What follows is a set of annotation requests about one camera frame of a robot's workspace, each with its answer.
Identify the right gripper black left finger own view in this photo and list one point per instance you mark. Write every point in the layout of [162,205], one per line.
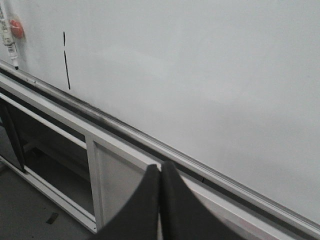
[138,218]

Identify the right gripper black right finger own view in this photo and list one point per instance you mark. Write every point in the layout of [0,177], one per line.
[183,216]

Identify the white whiteboard marker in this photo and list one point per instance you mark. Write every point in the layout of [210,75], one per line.
[7,37]

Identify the red magnet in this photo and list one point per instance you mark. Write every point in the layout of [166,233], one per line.
[16,27]

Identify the white whiteboard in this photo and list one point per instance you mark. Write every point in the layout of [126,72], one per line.
[231,84]

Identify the black tape piece on floor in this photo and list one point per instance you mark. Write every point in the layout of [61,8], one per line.
[52,218]

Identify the white metal rack frame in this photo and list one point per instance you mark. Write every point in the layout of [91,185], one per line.
[114,169]

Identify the aluminium whiteboard tray rail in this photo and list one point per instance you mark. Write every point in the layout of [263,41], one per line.
[72,110]

